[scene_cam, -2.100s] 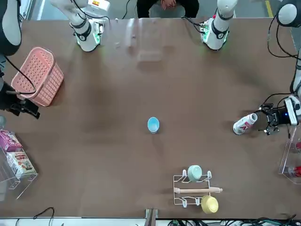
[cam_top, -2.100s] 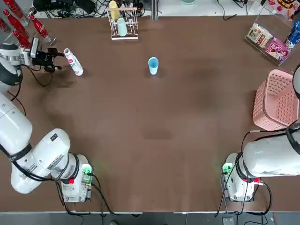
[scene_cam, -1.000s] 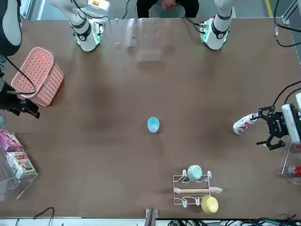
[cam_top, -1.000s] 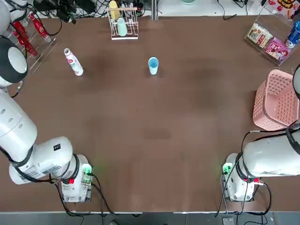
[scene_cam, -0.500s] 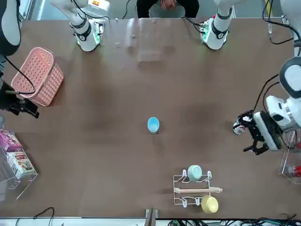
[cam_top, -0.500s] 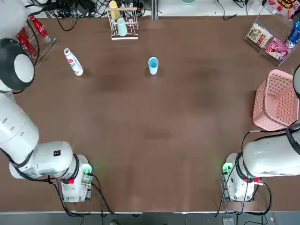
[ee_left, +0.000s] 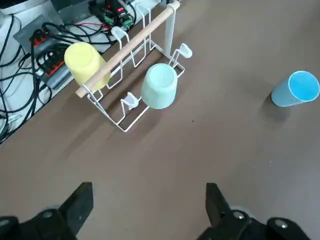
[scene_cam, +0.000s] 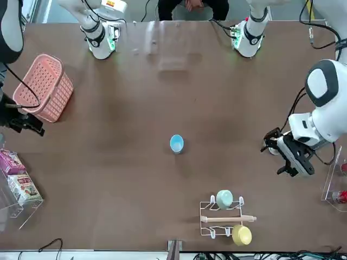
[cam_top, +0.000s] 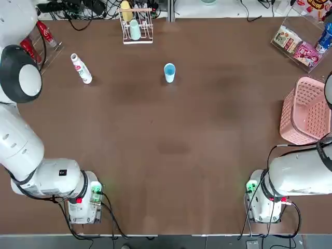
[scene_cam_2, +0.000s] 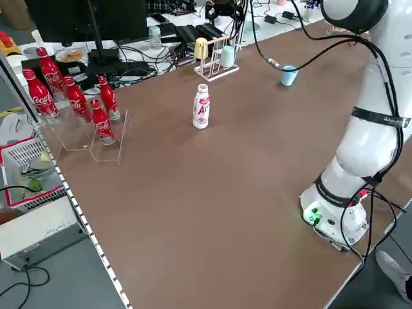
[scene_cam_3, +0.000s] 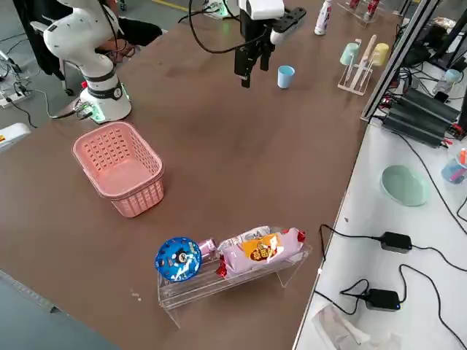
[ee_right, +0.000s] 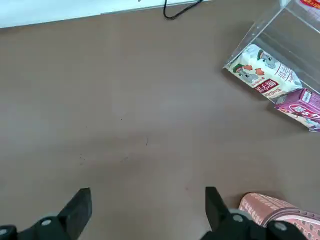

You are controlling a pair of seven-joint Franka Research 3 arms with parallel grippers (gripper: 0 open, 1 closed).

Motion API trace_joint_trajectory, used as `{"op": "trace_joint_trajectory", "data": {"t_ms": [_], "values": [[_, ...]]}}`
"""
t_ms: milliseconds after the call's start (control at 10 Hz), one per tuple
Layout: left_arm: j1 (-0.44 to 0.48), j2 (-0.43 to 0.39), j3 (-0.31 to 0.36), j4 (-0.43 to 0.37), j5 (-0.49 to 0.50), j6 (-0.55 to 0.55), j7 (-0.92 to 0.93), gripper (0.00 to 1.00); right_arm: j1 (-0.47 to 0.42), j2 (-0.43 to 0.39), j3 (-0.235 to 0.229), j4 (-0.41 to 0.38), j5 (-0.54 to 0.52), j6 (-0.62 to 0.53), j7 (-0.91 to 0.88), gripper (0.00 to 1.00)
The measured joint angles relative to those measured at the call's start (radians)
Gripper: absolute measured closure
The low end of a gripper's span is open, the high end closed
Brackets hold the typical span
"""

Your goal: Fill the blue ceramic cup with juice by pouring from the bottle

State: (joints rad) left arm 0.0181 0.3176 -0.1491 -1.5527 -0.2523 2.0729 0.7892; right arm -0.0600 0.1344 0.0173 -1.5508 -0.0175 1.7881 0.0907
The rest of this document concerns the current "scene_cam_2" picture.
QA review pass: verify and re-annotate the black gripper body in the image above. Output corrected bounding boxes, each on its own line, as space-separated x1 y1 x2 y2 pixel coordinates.
205 0 249 21

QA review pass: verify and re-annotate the blue ceramic cup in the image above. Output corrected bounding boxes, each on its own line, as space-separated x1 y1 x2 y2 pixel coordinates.
279 65 299 87

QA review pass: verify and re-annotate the white juice bottle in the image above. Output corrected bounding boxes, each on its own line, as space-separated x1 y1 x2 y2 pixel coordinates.
192 84 214 131

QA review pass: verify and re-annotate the yellow cup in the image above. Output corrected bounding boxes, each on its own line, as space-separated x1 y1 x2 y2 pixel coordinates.
194 37 209 61

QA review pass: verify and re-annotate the mint green cup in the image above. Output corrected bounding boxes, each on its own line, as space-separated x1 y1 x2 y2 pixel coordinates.
220 45 236 68

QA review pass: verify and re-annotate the clear bottle with mint cap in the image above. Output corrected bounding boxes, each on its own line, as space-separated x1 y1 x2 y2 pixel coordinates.
147 26 162 51

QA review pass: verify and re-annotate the red cola bottle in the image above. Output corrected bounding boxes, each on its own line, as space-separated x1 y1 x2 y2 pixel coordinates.
62 75 93 126
35 47 65 97
97 75 121 121
89 99 116 146
21 69 61 124

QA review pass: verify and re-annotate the pale green bowl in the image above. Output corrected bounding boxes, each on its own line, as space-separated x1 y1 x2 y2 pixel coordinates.
243 21 262 36

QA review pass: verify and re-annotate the black monitor stand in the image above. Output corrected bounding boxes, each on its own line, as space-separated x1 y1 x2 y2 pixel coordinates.
86 0 120 64

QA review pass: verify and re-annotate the black computer monitor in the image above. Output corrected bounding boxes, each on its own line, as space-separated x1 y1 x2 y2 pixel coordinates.
24 0 149 44

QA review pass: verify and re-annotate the clear acrylic step shelf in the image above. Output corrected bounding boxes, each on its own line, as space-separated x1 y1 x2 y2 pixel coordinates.
33 106 129 165

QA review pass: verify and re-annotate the yellow emergency stop box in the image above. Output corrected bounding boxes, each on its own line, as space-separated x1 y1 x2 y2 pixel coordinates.
0 30 19 55

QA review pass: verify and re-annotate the white basket with red rim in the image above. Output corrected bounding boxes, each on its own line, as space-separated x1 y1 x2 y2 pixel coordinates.
0 136 69 212

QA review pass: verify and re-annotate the white metal box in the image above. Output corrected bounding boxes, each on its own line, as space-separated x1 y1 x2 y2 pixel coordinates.
0 196 88 270

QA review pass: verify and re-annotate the person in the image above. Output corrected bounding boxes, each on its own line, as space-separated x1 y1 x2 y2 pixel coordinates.
375 250 412 304

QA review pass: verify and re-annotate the aluminium camera post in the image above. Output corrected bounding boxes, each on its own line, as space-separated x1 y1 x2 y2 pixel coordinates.
236 12 251 49

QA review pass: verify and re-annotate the white wire cup rack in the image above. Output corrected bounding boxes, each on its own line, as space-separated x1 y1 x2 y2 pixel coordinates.
193 33 239 83

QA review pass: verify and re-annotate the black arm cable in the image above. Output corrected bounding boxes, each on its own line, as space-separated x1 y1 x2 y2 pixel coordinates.
247 0 406 258

